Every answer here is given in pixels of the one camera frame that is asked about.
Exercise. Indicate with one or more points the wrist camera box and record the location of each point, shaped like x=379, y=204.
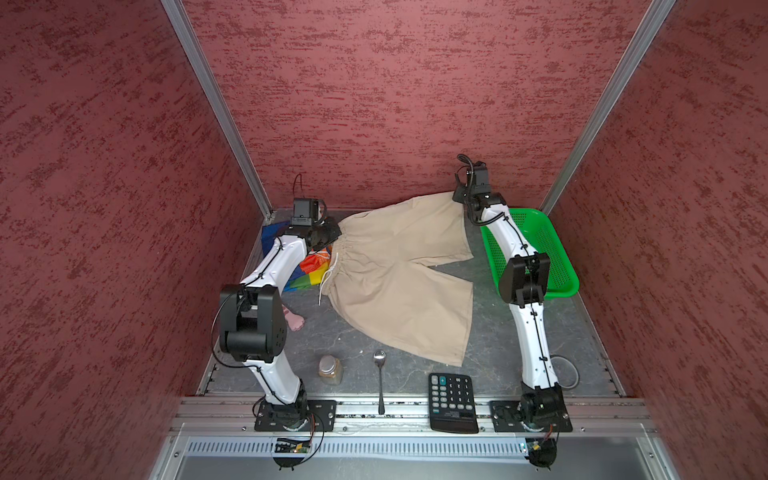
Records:
x=478, y=176
x=306, y=212

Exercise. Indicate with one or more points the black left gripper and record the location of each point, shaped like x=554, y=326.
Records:
x=334, y=233

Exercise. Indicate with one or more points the black calculator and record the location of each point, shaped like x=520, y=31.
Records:
x=451, y=404

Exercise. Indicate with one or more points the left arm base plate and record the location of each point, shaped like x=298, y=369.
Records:
x=321, y=414

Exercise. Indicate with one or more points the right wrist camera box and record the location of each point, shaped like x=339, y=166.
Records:
x=478, y=176

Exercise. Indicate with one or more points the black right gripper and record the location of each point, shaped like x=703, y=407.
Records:
x=460, y=193

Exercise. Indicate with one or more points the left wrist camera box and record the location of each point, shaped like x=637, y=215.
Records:
x=306, y=212

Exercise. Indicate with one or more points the small amber glass jar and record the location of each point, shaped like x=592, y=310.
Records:
x=330, y=370

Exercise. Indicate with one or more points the rainbow striped shorts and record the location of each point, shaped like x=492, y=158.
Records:
x=310, y=271

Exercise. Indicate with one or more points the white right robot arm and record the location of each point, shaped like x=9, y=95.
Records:
x=522, y=285

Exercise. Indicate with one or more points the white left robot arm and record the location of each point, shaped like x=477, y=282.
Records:
x=252, y=325

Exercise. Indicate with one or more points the aluminium corner post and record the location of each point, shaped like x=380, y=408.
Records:
x=183, y=28
x=640, y=42

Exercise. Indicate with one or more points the right circuit board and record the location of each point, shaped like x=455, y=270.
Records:
x=541, y=453

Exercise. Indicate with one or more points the pink cat paw scoop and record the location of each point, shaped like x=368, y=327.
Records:
x=295, y=322

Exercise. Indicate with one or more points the aluminium corner post right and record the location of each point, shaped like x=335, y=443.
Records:
x=640, y=42

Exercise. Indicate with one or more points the aluminium front rail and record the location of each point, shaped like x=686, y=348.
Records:
x=357, y=415

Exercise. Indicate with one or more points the metal spoon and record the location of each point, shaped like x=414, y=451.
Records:
x=379, y=359

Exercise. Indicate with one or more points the aluminium corner post left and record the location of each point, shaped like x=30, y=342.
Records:
x=183, y=28

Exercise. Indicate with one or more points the left circuit board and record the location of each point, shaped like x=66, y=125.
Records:
x=293, y=447

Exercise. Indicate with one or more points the circuit board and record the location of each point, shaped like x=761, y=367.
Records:
x=293, y=447
x=541, y=453

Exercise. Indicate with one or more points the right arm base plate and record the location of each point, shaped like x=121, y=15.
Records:
x=504, y=415

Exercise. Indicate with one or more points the beige shorts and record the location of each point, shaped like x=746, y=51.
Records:
x=385, y=280

